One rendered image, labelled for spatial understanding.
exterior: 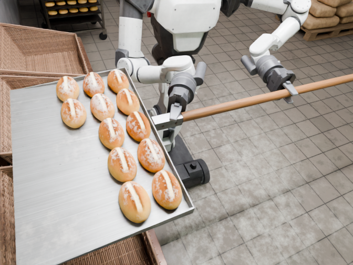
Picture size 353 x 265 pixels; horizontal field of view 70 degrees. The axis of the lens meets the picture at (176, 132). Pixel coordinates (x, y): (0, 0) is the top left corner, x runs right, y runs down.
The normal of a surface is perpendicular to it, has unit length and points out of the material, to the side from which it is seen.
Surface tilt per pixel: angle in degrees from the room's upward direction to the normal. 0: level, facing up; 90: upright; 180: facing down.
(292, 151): 0
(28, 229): 1
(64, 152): 1
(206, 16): 91
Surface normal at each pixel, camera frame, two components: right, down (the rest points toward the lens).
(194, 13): 0.33, 0.74
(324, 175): 0.11, -0.66
